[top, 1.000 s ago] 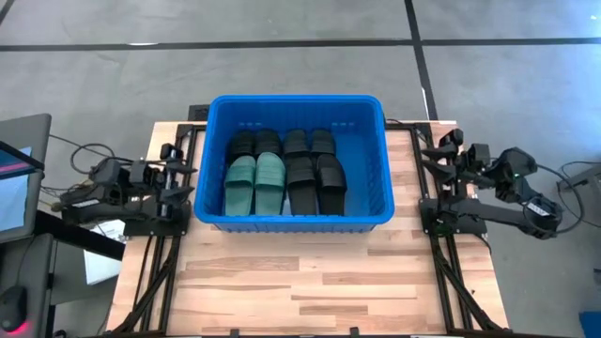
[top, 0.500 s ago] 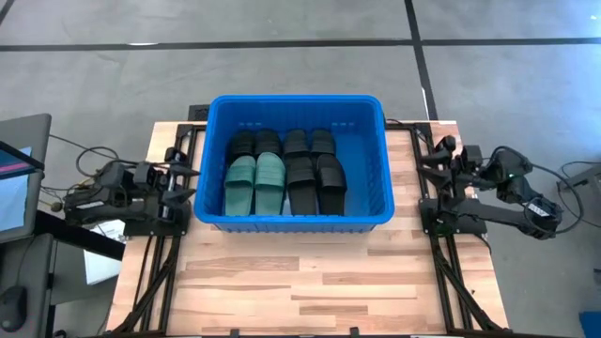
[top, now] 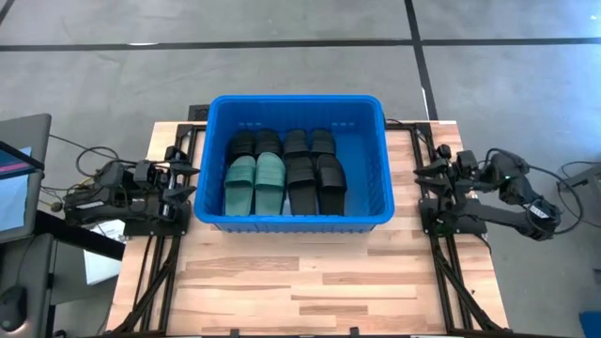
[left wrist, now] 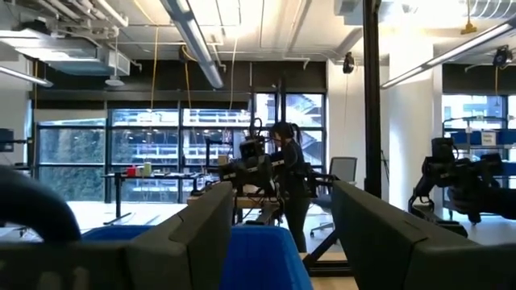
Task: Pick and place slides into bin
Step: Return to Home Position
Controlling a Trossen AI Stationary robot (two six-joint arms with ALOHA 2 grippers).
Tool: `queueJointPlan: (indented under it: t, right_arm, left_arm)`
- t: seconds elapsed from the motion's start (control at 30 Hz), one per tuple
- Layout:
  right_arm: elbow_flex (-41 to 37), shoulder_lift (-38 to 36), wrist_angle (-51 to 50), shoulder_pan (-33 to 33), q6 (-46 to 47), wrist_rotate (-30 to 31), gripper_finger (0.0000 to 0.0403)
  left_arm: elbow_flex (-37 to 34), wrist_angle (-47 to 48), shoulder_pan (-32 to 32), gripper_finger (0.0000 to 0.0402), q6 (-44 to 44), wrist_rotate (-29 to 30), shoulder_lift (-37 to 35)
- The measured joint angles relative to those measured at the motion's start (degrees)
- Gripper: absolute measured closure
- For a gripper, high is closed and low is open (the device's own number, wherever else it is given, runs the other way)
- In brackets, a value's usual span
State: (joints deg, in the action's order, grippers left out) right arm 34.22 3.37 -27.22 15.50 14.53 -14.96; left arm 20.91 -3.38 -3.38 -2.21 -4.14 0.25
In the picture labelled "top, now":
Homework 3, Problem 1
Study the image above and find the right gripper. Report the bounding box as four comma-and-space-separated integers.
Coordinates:
414, 144, 465, 227

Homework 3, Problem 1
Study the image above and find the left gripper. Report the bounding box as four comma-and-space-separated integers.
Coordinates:
154, 146, 201, 223

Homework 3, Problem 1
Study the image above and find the green rubber slide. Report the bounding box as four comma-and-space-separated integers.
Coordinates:
254, 151, 287, 216
223, 155, 257, 217

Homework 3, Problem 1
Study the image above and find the black rubber slide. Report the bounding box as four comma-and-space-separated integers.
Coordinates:
283, 129, 310, 160
285, 156, 319, 216
255, 129, 284, 159
228, 130, 257, 163
309, 129, 337, 159
315, 153, 348, 217

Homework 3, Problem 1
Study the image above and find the blue plastic bin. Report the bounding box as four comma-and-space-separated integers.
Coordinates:
193, 93, 396, 234

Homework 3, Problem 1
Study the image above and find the black perforated box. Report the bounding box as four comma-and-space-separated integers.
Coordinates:
188, 103, 212, 122

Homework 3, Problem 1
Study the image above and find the white printed paper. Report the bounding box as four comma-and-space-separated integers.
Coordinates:
91, 219, 127, 241

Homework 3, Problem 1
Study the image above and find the black desk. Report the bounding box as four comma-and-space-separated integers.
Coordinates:
0, 209, 127, 338

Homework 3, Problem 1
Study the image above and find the black floor tape line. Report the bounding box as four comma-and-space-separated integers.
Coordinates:
404, 0, 439, 121
0, 37, 601, 52

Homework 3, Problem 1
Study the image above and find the white sheet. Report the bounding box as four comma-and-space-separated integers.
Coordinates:
83, 248, 123, 286

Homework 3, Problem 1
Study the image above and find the grey metal stand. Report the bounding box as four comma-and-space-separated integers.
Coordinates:
556, 161, 601, 198

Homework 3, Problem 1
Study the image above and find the grey computer monitor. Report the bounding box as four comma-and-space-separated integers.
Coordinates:
0, 113, 53, 244

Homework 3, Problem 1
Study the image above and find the grey desk mat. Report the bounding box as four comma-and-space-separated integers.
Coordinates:
0, 233, 57, 338

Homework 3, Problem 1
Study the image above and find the dark computer mouse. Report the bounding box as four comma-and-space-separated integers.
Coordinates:
0, 284, 28, 333

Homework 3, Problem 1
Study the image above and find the blue object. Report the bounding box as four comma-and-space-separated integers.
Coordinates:
578, 311, 601, 338

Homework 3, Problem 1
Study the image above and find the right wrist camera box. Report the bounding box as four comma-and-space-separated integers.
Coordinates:
457, 149, 481, 174

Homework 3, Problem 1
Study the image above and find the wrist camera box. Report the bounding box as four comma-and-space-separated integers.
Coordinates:
133, 160, 157, 188
457, 149, 481, 174

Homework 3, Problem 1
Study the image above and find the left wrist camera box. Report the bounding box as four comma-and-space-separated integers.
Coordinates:
133, 160, 157, 188

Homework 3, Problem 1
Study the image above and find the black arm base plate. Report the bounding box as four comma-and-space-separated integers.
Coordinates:
122, 200, 193, 238
419, 196, 489, 236

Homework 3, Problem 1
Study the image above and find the black aluminium rail frame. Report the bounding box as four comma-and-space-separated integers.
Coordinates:
108, 122, 210, 337
384, 119, 514, 337

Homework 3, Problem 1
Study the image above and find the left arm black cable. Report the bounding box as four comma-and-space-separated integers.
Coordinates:
74, 146, 124, 179

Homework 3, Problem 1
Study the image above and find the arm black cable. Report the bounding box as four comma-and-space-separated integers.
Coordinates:
483, 148, 584, 236
74, 146, 124, 179

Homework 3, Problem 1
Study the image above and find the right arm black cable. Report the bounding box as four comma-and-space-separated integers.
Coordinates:
483, 148, 584, 236

